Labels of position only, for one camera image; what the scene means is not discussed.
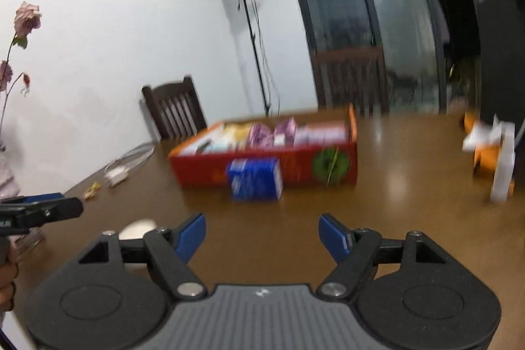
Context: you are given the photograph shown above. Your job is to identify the white spray bottle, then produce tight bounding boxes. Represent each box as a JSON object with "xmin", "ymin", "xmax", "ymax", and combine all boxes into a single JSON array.
[{"xmin": 490, "ymin": 117, "xmax": 515, "ymax": 202}]

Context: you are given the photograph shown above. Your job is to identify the person's left hand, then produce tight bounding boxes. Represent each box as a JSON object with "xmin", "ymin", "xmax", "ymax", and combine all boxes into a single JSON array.
[{"xmin": 0, "ymin": 245, "xmax": 20, "ymax": 314}]

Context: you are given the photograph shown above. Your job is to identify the wooden chair pink cushion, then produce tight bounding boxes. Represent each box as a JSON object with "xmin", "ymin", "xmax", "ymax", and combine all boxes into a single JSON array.
[{"xmin": 310, "ymin": 46, "xmax": 390, "ymax": 116}]

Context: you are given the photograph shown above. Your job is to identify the white charger cable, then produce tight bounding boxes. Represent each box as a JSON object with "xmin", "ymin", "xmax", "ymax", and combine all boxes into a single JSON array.
[{"xmin": 103, "ymin": 141, "xmax": 156, "ymax": 174}]

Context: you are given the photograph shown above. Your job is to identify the purple satin scrunchie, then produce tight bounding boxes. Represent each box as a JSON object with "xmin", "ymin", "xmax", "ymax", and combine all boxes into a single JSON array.
[{"xmin": 246, "ymin": 117, "xmax": 297, "ymax": 148}]

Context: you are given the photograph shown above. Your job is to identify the pink dried flowers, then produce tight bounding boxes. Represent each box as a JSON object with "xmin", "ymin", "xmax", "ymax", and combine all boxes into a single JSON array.
[{"xmin": 0, "ymin": 1, "xmax": 43, "ymax": 154}]

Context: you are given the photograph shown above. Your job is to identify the black light stand tripod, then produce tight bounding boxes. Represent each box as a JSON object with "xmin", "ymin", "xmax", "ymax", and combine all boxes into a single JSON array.
[{"xmin": 227, "ymin": 0, "xmax": 272, "ymax": 117}]

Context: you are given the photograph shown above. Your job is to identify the dark wooden chair left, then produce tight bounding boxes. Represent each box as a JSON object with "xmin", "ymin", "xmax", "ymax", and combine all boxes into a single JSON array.
[{"xmin": 141, "ymin": 75, "xmax": 207, "ymax": 141}]

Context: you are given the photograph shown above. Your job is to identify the yellow pink candy wrappers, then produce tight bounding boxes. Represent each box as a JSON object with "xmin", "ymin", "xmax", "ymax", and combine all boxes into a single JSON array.
[{"xmin": 83, "ymin": 181, "xmax": 101, "ymax": 201}]

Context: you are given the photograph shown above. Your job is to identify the white foam cylinder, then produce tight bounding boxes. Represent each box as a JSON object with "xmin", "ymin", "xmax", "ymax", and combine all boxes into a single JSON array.
[{"xmin": 118, "ymin": 218, "xmax": 158, "ymax": 240}]

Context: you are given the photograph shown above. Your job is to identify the yellow white plush toy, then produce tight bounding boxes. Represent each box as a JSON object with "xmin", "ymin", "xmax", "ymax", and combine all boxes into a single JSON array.
[{"xmin": 221, "ymin": 123, "xmax": 253, "ymax": 147}]

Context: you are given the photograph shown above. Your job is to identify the red orange cardboard box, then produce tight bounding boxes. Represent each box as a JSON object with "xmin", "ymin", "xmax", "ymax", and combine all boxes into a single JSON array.
[{"xmin": 168, "ymin": 105, "xmax": 358, "ymax": 187}]

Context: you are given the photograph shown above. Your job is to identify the white charger adapter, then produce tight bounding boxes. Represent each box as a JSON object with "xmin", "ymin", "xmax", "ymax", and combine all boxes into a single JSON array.
[{"xmin": 104, "ymin": 166, "xmax": 129, "ymax": 187}]

